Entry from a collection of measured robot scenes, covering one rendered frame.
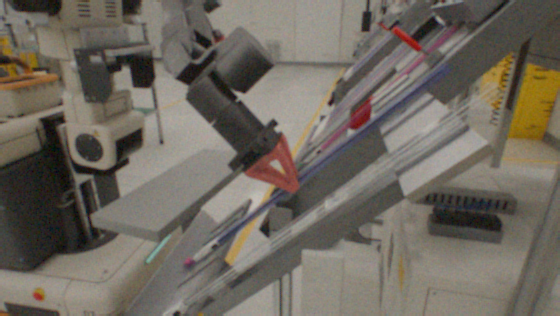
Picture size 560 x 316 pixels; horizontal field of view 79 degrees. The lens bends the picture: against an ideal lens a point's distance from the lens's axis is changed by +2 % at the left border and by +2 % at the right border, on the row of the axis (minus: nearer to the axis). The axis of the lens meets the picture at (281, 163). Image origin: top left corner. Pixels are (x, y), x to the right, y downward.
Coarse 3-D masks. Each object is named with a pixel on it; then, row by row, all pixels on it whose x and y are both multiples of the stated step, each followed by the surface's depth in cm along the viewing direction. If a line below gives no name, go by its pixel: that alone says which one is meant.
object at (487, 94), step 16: (480, 96) 28; (496, 96) 28; (448, 112) 30; (464, 112) 29; (432, 128) 30; (448, 128) 29; (416, 144) 30; (384, 160) 32; (400, 160) 31; (368, 176) 32; (336, 192) 34; (352, 192) 33; (320, 208) 34; (288, 224) 37; (304, 224) 36; (272, 240) 37; (288, 240) 37; (256, 256) 38; (224, 272) 41; (240, 272) 39; (208, 288) 41; (192, 304) 43
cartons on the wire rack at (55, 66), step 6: (18, 36) 531; (24, 36) 540; (30, 36) 548; (36, 36) 564; (18, 42) 533; (24, 42) 541; (30, 42) 550; (36, 42) 562; (48, 60) 605; (54, 60) 603; (60, 60) 603; (48, 66) 609; (54, 66) 607; (60, 66) 605; (54, 72) 612; (60, 72) 610
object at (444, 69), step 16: (432, 80) 41; (400, 96) 44; (384, 112) 44; (368, 128) 45; (352, 144) 46; (320, 160) 48; (304, 176) 49; (288, 192) 50; (256, 208) 53; (240, 224) 54
